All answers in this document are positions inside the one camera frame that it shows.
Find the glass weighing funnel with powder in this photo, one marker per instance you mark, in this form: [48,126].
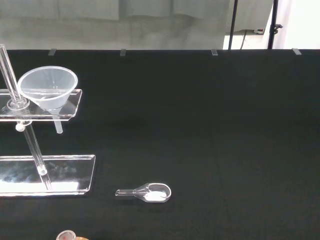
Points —
[156,193]

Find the clear acrylic funnel stand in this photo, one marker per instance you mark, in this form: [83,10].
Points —
[50,172]

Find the black cloth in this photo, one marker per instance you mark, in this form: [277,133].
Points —
[200,125]

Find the clear cloth clip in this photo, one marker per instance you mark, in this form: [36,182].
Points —
[214,52]
[296,51]
[123,52]
[52,52]

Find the black tripod pole with knob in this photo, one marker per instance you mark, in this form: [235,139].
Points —
[273,25]

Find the small round-bottom glass flask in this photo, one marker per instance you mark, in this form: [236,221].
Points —
[65,235]

